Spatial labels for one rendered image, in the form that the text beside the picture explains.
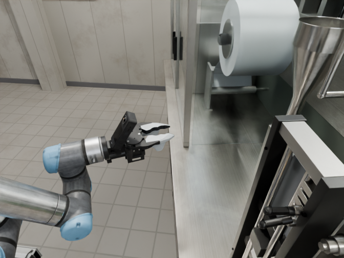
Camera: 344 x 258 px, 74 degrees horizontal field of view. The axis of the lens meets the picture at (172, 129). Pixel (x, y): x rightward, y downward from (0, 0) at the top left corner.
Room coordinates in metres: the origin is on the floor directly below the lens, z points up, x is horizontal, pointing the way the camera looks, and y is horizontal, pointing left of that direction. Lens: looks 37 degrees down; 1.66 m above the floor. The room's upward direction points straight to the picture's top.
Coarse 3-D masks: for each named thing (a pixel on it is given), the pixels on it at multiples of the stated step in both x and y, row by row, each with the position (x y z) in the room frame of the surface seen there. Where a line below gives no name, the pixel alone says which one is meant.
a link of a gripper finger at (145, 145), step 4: (144, 140) 0.51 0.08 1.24; (136, 144) 0.49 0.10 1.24; (140, 144) 0.49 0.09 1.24; (144, 144) 0.49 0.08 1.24; (148, 144) 0.49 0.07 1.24; (152, 144) 0.50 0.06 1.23; (156, 144) 0.51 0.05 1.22; (136, 148) 0.48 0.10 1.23; (140, 148) 0.49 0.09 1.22; (144, 148) 0.49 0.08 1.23
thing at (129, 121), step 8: (128, 112) 0.52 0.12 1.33; (128, 120) 0.49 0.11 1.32; (136, 120) 0.50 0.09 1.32; (120, 128) 0.50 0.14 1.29; (128, 128) 0.49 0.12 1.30; (112, 136) 0.52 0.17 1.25; (120, 136) 0.48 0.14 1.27; (128, 136) 0.49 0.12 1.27; (112, 144) 0.49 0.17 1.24; (120, 144) 0.49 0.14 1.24
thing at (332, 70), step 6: (342, 36) 0.47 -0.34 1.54; (342, 42) 0.46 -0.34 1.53; (342, 48) 0.46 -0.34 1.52; (336, 54) 0.46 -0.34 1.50; (342, 54) 0.46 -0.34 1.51; (336, 60) 0.46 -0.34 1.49; (330, 66) 0.47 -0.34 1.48; (336, 66) 0.46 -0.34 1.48; (330, 72) 0.46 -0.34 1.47; (330, 78) 0.46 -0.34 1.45; (324, 84) 0.46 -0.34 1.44; (330, 84) 0.46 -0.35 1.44; (324, 90) 0.46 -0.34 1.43
